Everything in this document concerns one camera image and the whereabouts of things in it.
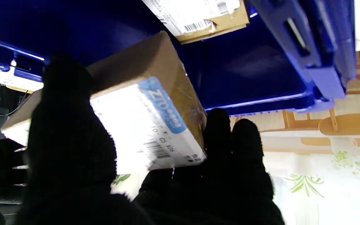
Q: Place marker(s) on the thick cardboard package with label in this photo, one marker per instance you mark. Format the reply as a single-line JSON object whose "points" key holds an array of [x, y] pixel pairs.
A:
{"points": [[142, 118]]}

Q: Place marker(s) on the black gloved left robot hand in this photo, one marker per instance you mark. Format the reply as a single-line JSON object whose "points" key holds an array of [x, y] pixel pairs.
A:
{"points": [[70, 150]]}

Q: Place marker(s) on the blue plastic turnover box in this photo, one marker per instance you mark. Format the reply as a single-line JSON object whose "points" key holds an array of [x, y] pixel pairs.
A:
{"points": [[245, 68]]}

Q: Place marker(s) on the printed room scene backdrop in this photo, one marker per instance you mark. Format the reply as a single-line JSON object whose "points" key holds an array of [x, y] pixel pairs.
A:
{"points": [[339, 193]]}

